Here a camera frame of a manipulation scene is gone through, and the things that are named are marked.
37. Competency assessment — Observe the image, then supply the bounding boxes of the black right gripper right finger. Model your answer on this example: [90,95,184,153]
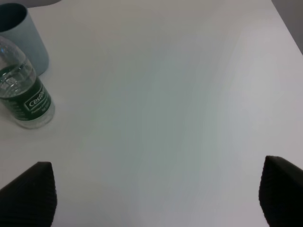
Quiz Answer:
[258,156,303,227]

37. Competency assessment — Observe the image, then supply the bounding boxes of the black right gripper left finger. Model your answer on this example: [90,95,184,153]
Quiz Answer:
[0,162,57,227]

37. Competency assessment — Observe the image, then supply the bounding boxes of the clear water bottle green label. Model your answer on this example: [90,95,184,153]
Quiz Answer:
[0,37,55,129]

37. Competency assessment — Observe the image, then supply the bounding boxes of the teal plastic cup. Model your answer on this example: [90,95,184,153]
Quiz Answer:
[0,3,49,76]

